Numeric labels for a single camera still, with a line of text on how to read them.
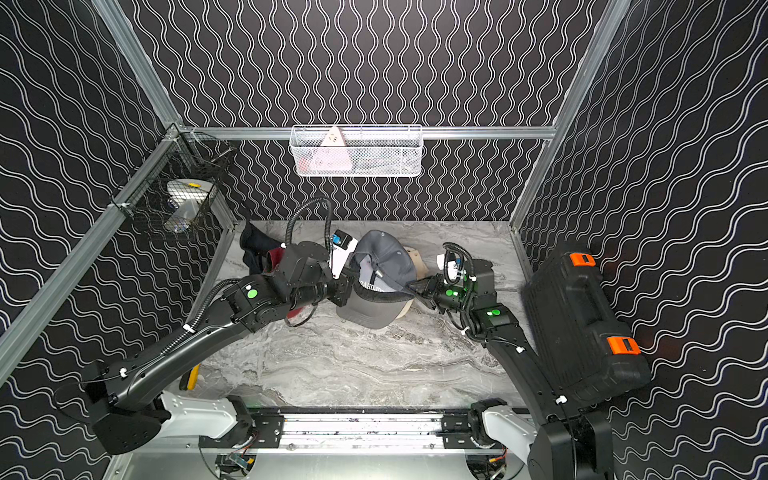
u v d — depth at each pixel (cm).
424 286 71
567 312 73
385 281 75
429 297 66
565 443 38
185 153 93
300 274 49
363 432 76
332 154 90
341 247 58
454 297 66
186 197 82
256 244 106
